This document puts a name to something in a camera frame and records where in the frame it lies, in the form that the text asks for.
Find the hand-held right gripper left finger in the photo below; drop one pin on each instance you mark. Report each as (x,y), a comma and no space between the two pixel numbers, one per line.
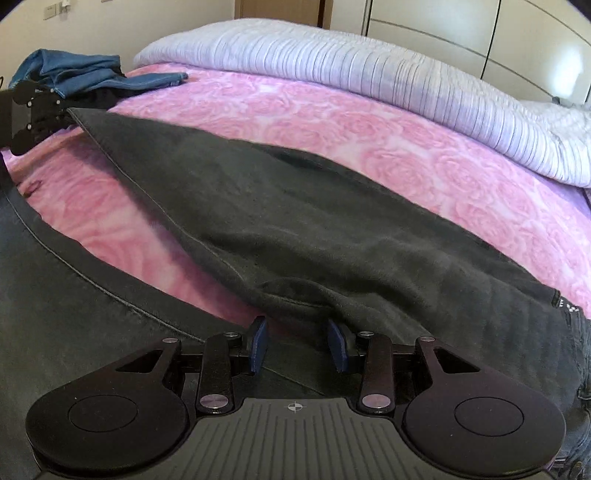
(258,347)

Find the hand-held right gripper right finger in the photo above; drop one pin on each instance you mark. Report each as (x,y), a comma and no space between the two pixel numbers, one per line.
(337,347)

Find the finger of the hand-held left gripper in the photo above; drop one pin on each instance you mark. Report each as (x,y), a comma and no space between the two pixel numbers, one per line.
(42,98)
(32,131)

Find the dark grey pants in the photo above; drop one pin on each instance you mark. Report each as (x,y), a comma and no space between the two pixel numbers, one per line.
(277,221)

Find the blue garment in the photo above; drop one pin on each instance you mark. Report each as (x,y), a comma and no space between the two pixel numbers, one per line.
(83,69)

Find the black garment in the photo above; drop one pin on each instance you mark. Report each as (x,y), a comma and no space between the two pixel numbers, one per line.
(99,98)

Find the pink rose blanket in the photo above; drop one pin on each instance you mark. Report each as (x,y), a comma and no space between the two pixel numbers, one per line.
(323,120)

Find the wooden door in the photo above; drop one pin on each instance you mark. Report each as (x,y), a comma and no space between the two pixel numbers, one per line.
(277,9)

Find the lavender bed sheet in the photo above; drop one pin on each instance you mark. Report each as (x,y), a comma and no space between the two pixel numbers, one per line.
(584,203)

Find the grey patterned pillow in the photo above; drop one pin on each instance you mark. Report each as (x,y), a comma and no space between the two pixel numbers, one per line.
(568,115)

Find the white wardrobe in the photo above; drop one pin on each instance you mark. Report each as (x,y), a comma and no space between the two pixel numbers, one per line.
(438,23)

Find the white wall switch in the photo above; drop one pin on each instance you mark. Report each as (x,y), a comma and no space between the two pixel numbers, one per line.
(50,12)

